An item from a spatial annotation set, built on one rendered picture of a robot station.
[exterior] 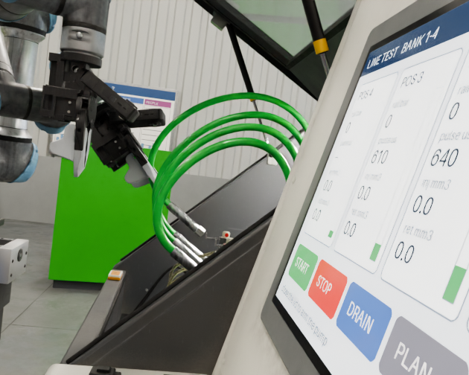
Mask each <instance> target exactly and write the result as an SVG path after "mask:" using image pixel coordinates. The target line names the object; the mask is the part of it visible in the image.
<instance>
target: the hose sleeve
mask: <svg viewBox="0 0 469 375"><path fill-rule="evenodd" d="M166 208H167V209H168V210H169V211H170V212H171V213H172V214H174V215H175V216H176V217H177V218H178V219H180V220H181V221H182V222H183V223H184V224H185V225H186V226H188V227H189V228H190V229H191V230H192V231H193V232H195V231H196V230H197V229H198V228H199V227H200V226H199V225H198V224H197V223H196V222H194V221H193V220H192V219H191V218H190V217H189V216H188V215H187V214H186V213H185V212H184V211H182V210H181V209H180V208H179V207H178V206H176V205H175V204H174V203H173V202H170V204H169V205H168V206H167V207H166Z"/></svg>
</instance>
